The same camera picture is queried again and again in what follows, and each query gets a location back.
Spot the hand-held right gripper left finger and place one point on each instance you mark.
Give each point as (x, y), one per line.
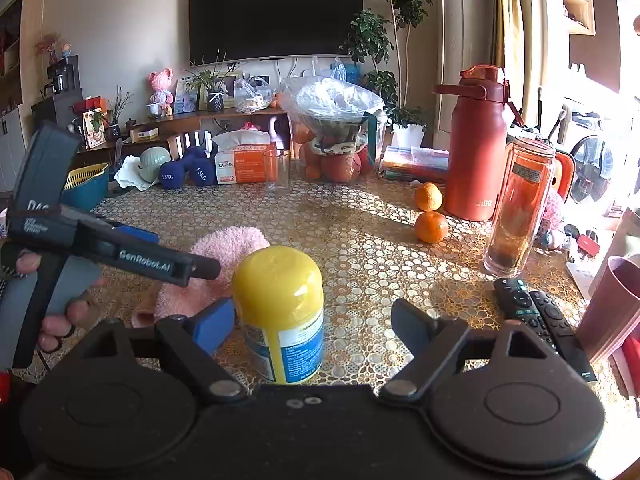
(215, 324)

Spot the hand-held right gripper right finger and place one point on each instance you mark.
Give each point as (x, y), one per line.
(412, 325)

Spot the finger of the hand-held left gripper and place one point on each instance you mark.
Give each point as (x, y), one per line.
(206, 268)
(137, 236)

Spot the yellow bottle with blue label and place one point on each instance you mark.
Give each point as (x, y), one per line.
(280, 310)

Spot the person's left hand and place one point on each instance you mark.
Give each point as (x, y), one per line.
(70, 322)

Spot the pink fluffy cloth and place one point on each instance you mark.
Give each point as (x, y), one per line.
(220, 252)

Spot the yellow basket in blue basin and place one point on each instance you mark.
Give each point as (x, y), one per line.
(85, 185)

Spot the white cloth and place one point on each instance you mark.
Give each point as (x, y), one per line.
(127, 172)

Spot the blue dumbbell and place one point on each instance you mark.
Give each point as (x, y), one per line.
(202, 170)
(172, 175)

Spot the pale green round bowl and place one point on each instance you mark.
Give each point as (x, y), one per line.
(155, 162)

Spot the printed gift bag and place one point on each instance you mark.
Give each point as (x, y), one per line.
(94, 129)

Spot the orange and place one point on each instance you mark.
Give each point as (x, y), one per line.
(431, 227)
(429, 196)

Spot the small yellow box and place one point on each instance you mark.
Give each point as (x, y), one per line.
(145, 134)

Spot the black remote control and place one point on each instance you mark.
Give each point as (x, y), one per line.
(565, 335)
(520, 305)

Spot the orange and white tissue box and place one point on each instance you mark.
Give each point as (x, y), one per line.
(242, 160)

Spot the clear drinking glass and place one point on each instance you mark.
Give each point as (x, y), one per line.
(276, 172)

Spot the black coffee machine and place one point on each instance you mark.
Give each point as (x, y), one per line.
(62, 90)

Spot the wooden television cabinet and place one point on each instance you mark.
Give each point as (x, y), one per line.
(200, 120)

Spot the pink doll figure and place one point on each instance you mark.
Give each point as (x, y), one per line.
(161, 91)

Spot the clear tumbler bottle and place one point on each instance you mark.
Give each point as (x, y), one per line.
(517, 210)

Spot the small potted plant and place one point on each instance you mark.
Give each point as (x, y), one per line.
(215, 95)

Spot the vase with dried flowers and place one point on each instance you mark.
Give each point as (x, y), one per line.
(50, 50)

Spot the red thermos jug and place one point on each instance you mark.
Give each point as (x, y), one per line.
(475, 160)

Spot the white power strip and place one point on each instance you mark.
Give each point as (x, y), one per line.
(582, 272)

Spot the clear plastic bag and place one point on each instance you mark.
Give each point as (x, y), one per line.
(251, 95)

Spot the plastic bag of fruit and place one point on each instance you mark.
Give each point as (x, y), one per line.
(335, 125)

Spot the pink plastic cup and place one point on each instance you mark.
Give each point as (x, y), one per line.
(612, 305)

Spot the white washing machine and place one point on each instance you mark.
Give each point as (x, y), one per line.
(595, 170)

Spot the black flat television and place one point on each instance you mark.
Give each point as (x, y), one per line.
(275, 12)

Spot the white standing air conditioner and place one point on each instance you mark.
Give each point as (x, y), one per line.
(470, 25)

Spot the yellow curtain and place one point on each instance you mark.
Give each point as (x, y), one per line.
(507, 20)

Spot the tall green potted tree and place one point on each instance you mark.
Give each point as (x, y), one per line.
(395, 5)

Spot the picture frame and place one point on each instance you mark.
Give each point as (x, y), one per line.
(186, 95)

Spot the wooden wall shelf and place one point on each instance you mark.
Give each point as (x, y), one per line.
(15, 50)

